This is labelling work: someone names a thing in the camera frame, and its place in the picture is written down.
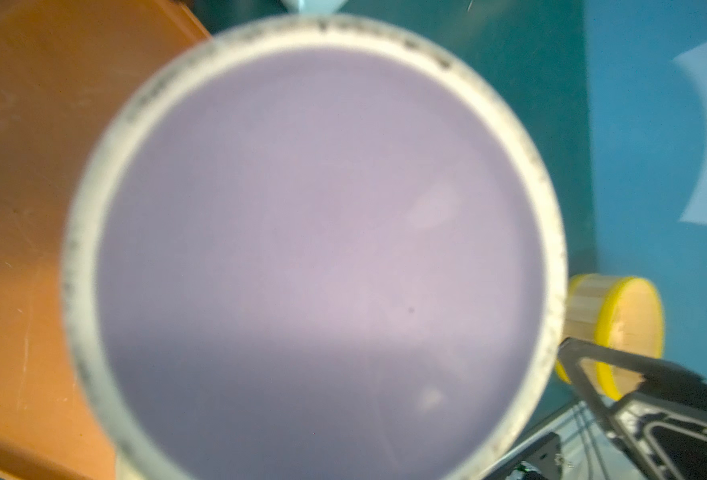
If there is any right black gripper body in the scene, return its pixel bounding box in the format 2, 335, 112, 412
605, 377, 707, 479

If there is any lavender mug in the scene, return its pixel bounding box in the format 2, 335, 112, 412
62, 15, 567, 479

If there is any orange plastic tray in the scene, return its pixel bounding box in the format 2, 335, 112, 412
0, 1, 208, 479

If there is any light blue mug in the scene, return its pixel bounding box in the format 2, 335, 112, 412
281, 0, 348, 15

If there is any yellow plastic basket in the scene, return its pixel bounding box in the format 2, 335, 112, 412
553, 273, 667, 402

